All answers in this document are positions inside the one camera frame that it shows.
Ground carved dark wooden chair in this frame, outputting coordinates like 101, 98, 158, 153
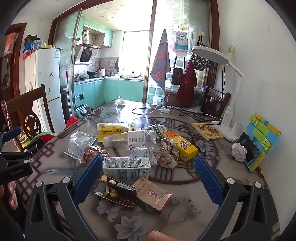
1, 84, 56, 150

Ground white refrigerator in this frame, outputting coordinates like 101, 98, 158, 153
25, 48, 67, 134

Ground person's right hand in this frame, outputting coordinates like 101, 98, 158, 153
147, 230, 184, 241

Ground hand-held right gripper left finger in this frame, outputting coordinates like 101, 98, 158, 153
25, 155, 103, 241

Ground steel range hood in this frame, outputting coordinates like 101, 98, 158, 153
74, 44, 100, 65

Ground white cylindrical cup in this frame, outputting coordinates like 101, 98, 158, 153
232, 122, 244, 139

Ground black cable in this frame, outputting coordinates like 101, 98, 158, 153
132, 95, 223, 122

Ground green trash bin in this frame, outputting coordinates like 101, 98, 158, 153
80, 105, 94, 118

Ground blue and green tablet stand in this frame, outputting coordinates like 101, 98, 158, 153
236, 113, 282, 172

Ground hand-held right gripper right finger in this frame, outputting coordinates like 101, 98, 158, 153
194, 156, 279, 241

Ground black tablet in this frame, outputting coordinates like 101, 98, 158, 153
236, 132, 260, 164

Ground yellow toy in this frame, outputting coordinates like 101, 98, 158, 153
19, 134, 31, 146

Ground person's left hand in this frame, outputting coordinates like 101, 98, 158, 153
0, 180, 18, 210

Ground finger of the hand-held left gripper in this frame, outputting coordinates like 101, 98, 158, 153
0, 127, 22, 151
22, 141, 43, 160

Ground red broom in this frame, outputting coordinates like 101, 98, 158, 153
65, 69, 80, 128

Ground plaid cloth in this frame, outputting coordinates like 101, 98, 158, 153
150, 29, 171, 92

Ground printed wrapper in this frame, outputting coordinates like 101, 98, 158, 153
157, 138, 179, 168

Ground teal kitchen base cabinets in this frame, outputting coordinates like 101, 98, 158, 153
73, 77, 145, 110

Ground white paper ball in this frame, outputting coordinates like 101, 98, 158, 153
232, 142, 247, 162

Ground clear plastic bag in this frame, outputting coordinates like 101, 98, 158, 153
64, 131, 97, 160

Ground black patterned bag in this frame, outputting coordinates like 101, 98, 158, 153
191, 36, 213, 71

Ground pink cigarette box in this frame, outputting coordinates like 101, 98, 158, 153
133, 176, 173, 214

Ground blue box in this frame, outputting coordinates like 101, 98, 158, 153
23, 40, 44, 59

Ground red bucket with green rim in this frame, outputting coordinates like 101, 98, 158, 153
22, 132, 56, 151

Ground clear plastic bottle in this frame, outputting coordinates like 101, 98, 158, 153
103, 130, 158, 148

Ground crumpled brown foil wrapper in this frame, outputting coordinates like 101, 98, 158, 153
79, 145, 110, 164

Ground blue and white packet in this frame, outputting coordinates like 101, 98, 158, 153
129, 147, 158, 166

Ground white desk lamp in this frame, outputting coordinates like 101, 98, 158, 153
191, 46, 245, 142

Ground crushed dark cigarette box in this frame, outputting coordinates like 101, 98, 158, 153
94, 175, 137, 208

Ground blue and white hanging bag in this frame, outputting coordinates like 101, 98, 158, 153
175, 31, 189, 50

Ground white and blue milk carton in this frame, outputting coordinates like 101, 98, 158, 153
102, 156, 152, 180

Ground yellow and white medicine box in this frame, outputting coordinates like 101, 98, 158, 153
97, 123, 136, 142

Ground teal kitchen wall cabinets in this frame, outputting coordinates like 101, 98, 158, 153
65, 19, 114, 48

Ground green and white packet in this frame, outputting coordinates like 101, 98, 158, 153
141, 124, 167, 141

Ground white cable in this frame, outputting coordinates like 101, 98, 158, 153
144, 104, 162, 114

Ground dark red cloth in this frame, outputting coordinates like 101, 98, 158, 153
176, 61, 198, 108

